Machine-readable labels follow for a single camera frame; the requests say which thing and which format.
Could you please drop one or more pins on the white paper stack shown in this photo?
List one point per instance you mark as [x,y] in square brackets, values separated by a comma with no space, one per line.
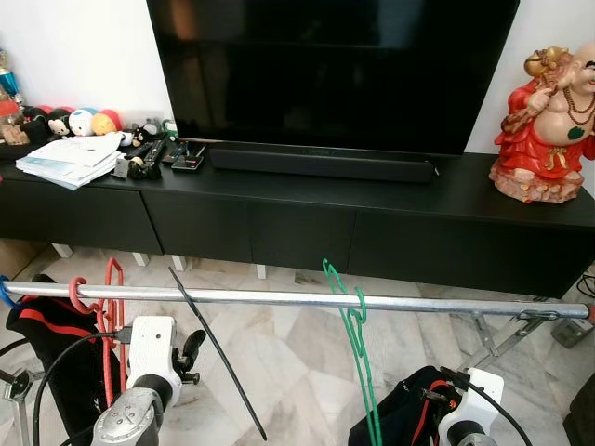
[70,160]

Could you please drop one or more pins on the red plastic hanger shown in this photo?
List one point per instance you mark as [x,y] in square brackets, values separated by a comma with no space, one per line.
[113,316]

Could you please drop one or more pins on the green plastic hanger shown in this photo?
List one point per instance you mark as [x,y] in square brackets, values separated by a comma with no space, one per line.
[372,418]

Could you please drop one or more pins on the black tv console cabinet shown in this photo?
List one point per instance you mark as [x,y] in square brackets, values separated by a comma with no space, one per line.
[279,228]

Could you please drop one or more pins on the blue plastic hanger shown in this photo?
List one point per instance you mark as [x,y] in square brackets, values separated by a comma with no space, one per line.
[6,297]

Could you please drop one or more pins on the red laughing buddha statue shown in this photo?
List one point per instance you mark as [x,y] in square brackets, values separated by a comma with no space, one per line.
[548,139]

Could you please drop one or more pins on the grey power strip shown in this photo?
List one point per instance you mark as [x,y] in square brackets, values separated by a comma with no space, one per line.
[571,332]

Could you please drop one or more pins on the white round toy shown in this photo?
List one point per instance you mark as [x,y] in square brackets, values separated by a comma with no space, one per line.
[82,123]

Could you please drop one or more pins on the silver metal clothes rack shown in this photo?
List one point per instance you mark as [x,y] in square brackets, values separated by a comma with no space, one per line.
[279,298]

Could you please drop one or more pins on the black tape dispenser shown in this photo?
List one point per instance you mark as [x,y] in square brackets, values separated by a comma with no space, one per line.
[147,167]

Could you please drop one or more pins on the blue ball trophy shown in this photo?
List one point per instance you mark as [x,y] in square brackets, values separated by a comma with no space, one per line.
[7,79]

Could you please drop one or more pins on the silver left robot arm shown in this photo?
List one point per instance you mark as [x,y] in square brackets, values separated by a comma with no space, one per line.
[125,418]

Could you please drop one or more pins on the orange round toy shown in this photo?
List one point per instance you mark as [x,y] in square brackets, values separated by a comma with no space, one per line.
[107,123]

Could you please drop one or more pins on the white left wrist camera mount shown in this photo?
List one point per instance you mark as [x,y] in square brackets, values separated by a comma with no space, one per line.
[152,348]

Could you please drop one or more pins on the small black device box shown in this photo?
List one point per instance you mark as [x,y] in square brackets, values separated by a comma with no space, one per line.
[189,161]

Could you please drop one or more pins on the black soundbar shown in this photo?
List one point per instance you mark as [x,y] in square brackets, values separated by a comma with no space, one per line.
[321,164]

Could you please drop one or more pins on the black plastic hanger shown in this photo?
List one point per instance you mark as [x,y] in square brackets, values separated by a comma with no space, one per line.
[218,354]

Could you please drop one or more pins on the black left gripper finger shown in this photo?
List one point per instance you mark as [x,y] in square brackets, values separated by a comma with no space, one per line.
[195,346]

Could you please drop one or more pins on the black round toy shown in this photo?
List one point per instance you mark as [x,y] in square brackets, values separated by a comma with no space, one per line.
[58,124]

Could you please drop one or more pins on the black flat television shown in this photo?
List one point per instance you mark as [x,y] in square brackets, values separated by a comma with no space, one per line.
[325,65]

